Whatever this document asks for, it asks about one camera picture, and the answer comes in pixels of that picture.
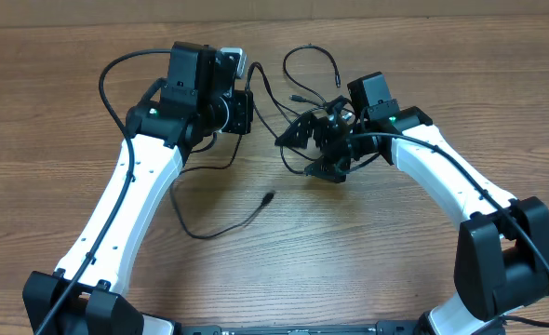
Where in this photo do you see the black USB-A cable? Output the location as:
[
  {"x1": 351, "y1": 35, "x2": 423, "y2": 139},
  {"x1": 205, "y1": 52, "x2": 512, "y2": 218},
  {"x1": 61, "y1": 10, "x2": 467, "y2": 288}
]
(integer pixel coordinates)
[{"x1": 168, "y1": 61, "x2": 303, "y2": 241}]

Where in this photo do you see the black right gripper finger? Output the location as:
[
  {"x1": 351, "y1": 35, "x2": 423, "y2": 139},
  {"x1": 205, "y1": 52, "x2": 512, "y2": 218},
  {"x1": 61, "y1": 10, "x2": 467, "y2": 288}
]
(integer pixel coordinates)
[
  {"x1": 274, "y1": 112, "x2": 317, "y2": 149},
  {"x1": 304, "y1": 156, "x2": 350, "y2": 183}
]

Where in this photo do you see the black USB-C cable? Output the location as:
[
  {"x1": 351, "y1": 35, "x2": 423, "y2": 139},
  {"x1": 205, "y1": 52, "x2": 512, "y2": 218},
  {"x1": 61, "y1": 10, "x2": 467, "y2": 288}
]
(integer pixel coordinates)
[{"x1": 282, "y1": 44, "x2": 350, "y2": 117}]

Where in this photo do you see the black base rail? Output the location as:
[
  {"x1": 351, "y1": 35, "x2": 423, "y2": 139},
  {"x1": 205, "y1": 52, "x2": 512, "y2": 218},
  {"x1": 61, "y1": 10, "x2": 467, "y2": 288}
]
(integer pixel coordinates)
[{"x1": 174, "y1": 320, "x2": 435, "y2": 335}]

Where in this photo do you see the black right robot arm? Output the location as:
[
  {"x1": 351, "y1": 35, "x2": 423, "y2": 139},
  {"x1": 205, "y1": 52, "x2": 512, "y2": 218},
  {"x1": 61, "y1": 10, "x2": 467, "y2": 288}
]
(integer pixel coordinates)
[{"x1": 275, "y1": 102, "x2": 549, "y2": 334}]

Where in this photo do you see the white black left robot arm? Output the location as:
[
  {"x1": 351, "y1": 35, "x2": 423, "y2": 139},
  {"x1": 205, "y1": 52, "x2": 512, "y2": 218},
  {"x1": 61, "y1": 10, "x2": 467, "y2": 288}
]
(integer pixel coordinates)
[{"x1": 22, "y1": 90, "x2": 253, "y2": 334}]

